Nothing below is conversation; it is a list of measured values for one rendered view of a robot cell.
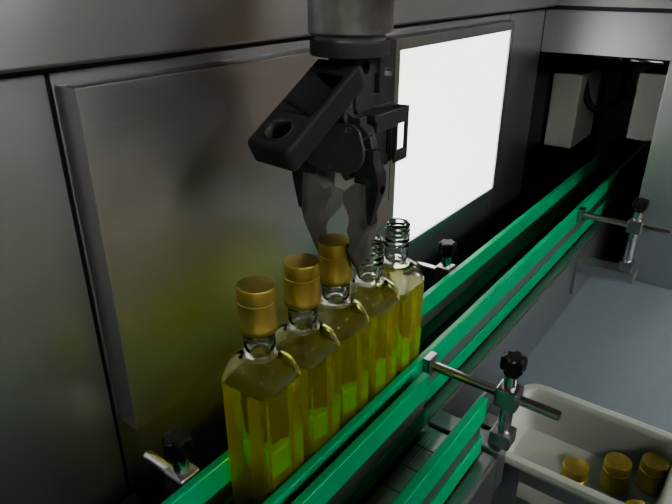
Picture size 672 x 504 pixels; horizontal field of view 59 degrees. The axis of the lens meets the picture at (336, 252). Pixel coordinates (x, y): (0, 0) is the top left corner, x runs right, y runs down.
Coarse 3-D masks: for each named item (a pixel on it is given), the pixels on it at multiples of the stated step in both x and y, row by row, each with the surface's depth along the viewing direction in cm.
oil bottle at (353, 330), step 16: (320, 304) 61; (352, 304) 61; (336, 320) 59; (352, 320) 60; (368, 320) 63; (352, 336) 61; (368, 336) 64; (352, 352) 61; (368, 352) 64; (352, 368) 62; (368, 368) 66; (352, 384) 63; (352, 400) 64; (352, 416) 65
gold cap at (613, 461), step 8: (608, 456) 80; (616, 456) 80; (624, 456) 80; (608, 464) 78; (616, 464) 78; (624, 464) 78; (608, 472) 79; (616, 472) 78; (624, 472) 78; (600, 480) 81; (608, 480) 79; (616, 480) 78; (624, 480) 78; (608, 488) 79; (616, 488) 79; (624, 488) 79
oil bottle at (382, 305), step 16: (352, 288) 65; (368, 288) 64; (384, 288) 65; (368, 304) 64; (384, 304) 64; (384, 320) 65; (384, 336) 66; (384, 352) 67; (384, 368) 68; (368, 384) 68; (384, 384) 69; (368, 400) 69
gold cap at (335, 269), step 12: (324, 240) 58; (336, 240) 58; (348, 240) 58; (324, 252) 58; (336, 252) 57; (324, 264) 58; (336, 264) 58; (348, 264) 59; (324, 276) 59; (336, 276) 58; (348, 276) 59
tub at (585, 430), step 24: (528, 384) 89; (576, 408) 86; (600, 408) 84; (528, 432) 90; (552, 432) 89; (576, 432) 87; (600, 432) 85; (624, 432) 83; (648, 432) 81; (528, 456) 86; (552, 456) 86; (576, 456) 86; (600, 456) 85; (552, 480) 73
